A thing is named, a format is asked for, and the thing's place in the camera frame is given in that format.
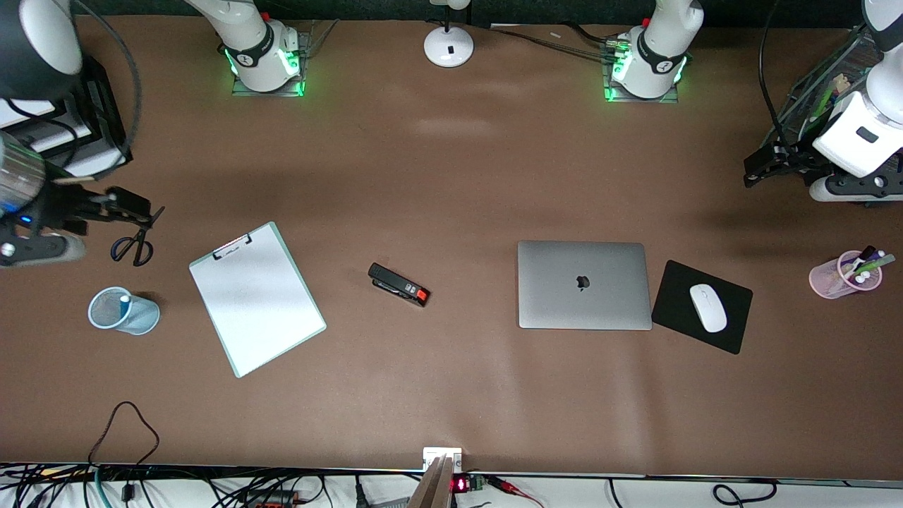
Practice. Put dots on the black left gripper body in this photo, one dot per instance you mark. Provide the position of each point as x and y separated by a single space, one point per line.
791 162

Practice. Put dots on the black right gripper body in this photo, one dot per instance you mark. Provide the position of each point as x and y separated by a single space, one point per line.
62 207

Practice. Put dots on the blue marker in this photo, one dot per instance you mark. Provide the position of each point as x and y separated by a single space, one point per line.
125 299

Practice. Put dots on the silver laptop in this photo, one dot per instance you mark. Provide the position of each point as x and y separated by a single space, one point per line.
584 282

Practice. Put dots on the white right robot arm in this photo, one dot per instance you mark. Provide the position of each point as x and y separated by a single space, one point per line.
261 49

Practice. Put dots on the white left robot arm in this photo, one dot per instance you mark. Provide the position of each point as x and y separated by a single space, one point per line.
659 42

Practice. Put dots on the green marker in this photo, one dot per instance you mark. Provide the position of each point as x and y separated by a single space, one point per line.
822 104

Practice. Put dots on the black scissors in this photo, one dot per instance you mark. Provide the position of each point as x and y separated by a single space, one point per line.
141 247

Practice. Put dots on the white paper stack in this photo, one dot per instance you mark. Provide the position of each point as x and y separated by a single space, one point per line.
92 161
28 107
63 137

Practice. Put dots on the green clipboard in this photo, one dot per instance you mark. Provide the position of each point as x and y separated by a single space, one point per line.
227 249

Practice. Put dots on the pink yellow stationery item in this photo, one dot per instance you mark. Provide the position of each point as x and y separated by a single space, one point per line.
841 85

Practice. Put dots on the black stacked file tray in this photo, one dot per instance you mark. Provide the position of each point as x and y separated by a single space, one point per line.
106 113

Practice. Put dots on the light blue mesh cup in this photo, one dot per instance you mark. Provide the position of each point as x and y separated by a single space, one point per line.
141 317

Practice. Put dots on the pink mesh pen cup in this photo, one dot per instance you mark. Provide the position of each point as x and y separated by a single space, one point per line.
825 281

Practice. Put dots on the green pen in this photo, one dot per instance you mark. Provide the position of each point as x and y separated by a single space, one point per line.
878 264

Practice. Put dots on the white computer mouse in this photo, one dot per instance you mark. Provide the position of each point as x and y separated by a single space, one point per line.
707 308

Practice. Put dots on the black mouse pad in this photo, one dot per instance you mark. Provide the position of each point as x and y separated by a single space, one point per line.
674 303

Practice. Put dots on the white paper sheet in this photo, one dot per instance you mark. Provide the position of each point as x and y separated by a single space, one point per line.
261 317

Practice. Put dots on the black red stapler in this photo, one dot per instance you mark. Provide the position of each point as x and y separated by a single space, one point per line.
395 282

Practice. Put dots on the black orange power strip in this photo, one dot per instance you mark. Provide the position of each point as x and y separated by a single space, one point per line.
271 499

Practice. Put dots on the white round-base stand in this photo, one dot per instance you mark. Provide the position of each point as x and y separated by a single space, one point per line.
449 48

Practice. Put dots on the red LED circuit board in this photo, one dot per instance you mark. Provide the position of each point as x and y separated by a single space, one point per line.
460 484

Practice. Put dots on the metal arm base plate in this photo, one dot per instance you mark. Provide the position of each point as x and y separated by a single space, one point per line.
243 90
614 97

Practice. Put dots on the white mount plate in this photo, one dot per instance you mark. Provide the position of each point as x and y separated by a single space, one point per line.
434 455

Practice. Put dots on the grey metal post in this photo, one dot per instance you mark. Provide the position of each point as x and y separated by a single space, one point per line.
432 490

